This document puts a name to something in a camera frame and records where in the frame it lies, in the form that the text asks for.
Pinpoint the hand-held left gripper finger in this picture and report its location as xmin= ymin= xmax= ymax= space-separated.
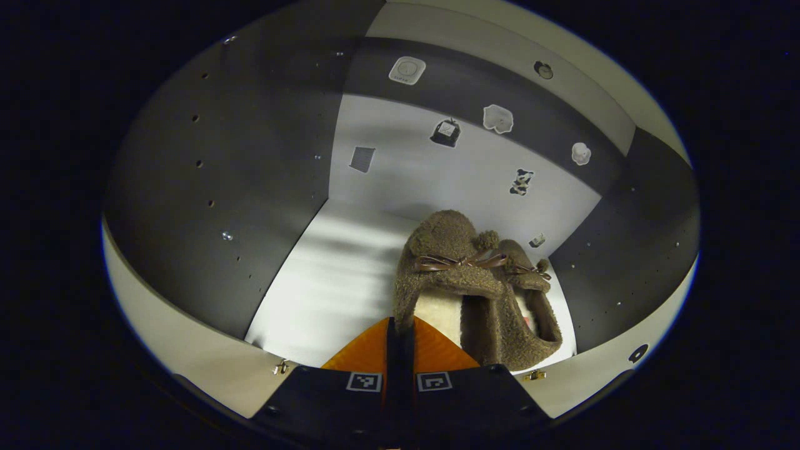
xmin=249 ymin=317 xmax=401 ymax=450
xmin=400 ymin=316 xmax=554 ymax=450

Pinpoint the brown fuzzy shoe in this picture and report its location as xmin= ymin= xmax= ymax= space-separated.
xmin=461 ymin=239 xmax=563 ymax=371
xmin=392 ymin=209 xmax=510 ymax=369

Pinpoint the white shoe cabinet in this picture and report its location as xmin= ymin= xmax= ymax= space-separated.
xmin=102 ymin=0 xmax=701 ymax=419

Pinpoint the white cabinet door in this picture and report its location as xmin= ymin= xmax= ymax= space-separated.
xmin=522 ymin=253 xmax=699 ymax=419
xmin=100 ymin=216 xmax=301 ymax=421

